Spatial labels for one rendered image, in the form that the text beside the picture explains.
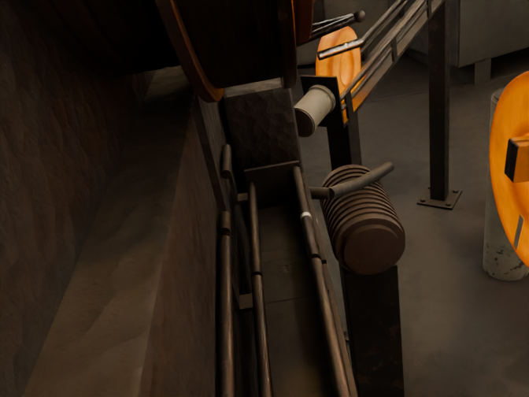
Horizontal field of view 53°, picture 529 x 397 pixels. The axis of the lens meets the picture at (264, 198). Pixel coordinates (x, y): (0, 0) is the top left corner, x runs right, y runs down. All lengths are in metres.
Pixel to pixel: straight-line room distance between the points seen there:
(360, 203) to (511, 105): 0.53
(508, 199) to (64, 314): 0.35
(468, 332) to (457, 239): 0.38
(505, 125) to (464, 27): 2.25
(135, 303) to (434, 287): 1.33
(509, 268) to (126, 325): 1.37
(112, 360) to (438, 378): 1.14
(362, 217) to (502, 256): 0.70
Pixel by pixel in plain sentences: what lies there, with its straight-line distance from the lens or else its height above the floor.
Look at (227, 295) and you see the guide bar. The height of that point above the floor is 0.75.
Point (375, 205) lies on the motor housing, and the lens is 0.94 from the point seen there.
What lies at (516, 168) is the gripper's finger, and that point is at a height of 0.84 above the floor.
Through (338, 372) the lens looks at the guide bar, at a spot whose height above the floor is 0.70.
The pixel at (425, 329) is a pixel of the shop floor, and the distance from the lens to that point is 1.45.
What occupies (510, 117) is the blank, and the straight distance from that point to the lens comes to 0.46.
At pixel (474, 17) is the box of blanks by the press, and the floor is 0.33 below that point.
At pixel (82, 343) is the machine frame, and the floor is 0.87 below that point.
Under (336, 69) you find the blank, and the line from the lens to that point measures 1.02.
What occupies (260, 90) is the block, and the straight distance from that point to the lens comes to 0.75.
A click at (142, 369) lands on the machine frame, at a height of 0.87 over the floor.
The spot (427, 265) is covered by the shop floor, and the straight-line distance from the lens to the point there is 1.64.
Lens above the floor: 1.05
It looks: 31 degrees down
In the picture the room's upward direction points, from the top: 12 degrees counter-clockwise
